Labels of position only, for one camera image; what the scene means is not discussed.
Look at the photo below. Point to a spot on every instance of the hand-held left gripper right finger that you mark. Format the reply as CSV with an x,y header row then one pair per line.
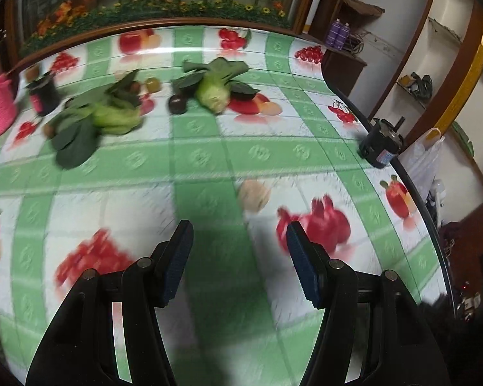
x,y
306,267

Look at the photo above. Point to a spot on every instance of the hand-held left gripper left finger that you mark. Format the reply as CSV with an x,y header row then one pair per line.
x,y
179,261

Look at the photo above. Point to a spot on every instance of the tan bread piece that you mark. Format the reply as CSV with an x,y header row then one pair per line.
x,y
253,196

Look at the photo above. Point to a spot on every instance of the green checked fruit-print tablecloth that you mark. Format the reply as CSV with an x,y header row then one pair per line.
x,y
209,161

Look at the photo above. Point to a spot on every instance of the black electric motor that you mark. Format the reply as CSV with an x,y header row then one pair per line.
x,y
380,142

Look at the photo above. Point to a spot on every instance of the dark purple plum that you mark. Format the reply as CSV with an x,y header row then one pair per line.
x,y
178,104

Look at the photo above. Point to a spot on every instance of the white plastic bag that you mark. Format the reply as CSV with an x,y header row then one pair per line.
x,y
422,161

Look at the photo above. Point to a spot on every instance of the bunch of leafy greens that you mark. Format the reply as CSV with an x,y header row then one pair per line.
x,y
92,122

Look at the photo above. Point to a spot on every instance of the small green fruit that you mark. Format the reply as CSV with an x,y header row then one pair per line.
x,y
153,84

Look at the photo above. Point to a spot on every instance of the bok choy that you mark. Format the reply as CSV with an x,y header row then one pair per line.
x,y
215,84

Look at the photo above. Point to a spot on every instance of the brown kiwi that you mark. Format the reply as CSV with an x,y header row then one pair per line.
x,y
48,130

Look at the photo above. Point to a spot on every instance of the dark wooden side cabinet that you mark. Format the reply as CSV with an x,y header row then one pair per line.
x,y
344,68

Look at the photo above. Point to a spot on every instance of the dark jar with red label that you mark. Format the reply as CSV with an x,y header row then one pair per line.
x,y
45,96

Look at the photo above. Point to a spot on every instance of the artificial flower hedge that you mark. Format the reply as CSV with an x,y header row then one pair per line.
x,y
165,12

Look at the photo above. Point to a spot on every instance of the brown cardboard piece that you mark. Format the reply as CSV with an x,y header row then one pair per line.
x,y
362,8

